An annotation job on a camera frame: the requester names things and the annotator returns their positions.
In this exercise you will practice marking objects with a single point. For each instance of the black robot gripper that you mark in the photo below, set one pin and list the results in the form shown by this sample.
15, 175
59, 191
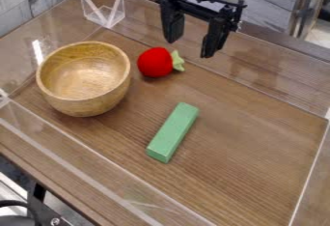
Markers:
225, 10

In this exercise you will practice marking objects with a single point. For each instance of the green rectangular block stick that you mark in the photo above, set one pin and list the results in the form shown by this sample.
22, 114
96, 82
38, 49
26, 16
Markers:
172, 131

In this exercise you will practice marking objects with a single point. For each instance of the brown wooden bowl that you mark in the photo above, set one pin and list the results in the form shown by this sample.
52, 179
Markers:
84, 77

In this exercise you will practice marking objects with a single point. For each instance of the red plush strawberry toy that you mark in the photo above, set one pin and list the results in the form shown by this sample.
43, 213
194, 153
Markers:
156, 62

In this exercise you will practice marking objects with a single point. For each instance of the clear acrylic corner bracket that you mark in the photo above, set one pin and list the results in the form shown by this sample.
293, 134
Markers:
104, 16

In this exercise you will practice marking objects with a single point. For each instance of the clear acrylic tray wall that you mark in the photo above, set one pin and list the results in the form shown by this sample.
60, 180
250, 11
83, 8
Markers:
102, 190

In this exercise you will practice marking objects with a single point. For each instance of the black table leg bracket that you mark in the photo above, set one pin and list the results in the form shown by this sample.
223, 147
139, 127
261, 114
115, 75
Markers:
27, 211

